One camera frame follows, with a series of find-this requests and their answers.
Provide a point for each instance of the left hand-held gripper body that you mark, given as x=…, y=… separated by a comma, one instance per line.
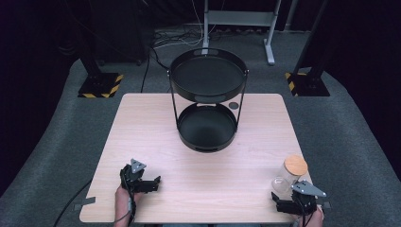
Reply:
x=130, y=176

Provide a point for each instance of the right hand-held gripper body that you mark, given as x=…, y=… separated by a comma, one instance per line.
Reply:
x=305, y=201

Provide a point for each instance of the glass jar with wooden lid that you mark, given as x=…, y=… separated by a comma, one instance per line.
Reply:
x=294, y=165

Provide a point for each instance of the person's right hand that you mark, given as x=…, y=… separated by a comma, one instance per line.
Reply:
x=317, y=220

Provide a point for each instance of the person's left hand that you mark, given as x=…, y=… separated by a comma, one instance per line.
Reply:
x=122, y=200

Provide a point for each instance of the grey tape strip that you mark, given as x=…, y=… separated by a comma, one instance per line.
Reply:
x=326, y=205
x=84, y=203

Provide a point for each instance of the striped-edge black stand base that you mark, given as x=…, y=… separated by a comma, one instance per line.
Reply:
x=310, y=85
x=97, y=85

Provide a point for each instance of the dark round table grommet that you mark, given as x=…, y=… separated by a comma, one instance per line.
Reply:
x=233, y=105

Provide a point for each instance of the black two-tier round rack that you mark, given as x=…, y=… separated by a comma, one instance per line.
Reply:
x=206, y=78

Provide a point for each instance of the dark cabinet on wheels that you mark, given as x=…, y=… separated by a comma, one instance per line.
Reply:
x=121, y=28

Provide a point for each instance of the black stand post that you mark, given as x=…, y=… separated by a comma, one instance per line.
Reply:
x=310, y=41
x=90, y=60

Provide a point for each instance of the grey metal desk frame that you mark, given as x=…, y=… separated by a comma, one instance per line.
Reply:
x=239, y=18

